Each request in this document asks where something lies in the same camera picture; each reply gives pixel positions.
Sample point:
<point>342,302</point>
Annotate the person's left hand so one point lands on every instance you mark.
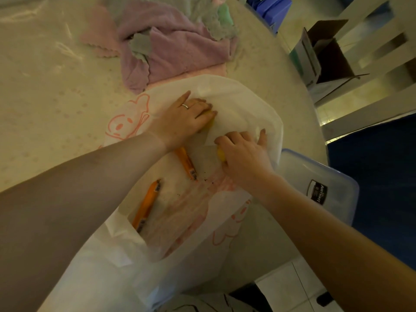
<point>177,123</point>

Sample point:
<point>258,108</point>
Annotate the person's right hand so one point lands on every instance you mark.
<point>245,159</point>

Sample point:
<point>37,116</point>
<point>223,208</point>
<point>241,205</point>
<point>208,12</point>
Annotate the person's left little finger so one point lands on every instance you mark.
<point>184,99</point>

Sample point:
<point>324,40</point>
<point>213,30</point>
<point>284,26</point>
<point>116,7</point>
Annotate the person's left middle finger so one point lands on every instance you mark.
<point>203,108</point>

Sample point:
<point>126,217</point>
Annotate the person's right little finger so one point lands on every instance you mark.
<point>263,138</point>

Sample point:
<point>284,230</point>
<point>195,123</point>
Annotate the white plastic bag pink print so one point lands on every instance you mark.
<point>234,103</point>

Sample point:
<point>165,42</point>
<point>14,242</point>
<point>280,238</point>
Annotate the yellow packet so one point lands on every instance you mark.
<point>222,155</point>

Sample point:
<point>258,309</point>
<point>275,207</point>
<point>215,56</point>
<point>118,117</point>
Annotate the person's right forearm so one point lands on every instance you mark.
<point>334,250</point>

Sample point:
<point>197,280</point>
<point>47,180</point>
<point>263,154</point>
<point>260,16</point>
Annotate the person's left forearm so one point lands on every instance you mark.
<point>74,204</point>

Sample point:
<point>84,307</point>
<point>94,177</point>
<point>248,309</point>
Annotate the pink microfibre cloth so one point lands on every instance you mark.
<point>99,32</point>
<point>195,74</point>

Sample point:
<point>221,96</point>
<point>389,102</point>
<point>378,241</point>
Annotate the purple microfibre cloth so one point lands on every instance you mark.
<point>182,45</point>

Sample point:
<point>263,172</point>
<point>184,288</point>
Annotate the orange snack packet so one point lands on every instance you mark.
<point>187,164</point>
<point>147,204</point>

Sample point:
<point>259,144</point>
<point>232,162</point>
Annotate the clear plastic container blue rim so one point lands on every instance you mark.
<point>321,188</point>

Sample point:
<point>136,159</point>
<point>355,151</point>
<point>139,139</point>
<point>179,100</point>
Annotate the green microfibre cloth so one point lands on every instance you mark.
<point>224,14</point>

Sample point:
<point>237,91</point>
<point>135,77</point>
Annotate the open cardboard box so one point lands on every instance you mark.
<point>328,61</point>

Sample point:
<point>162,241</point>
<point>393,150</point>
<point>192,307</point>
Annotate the blue plastic crate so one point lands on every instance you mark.
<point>271,9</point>

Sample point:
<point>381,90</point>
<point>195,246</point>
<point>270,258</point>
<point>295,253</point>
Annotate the dark blue floor mat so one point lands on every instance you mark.
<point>383,185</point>

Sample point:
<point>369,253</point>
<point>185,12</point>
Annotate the white wooden chair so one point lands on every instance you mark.
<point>380,55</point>

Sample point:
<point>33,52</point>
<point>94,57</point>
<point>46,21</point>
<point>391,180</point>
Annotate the person's dark printed clothing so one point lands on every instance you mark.
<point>214,300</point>

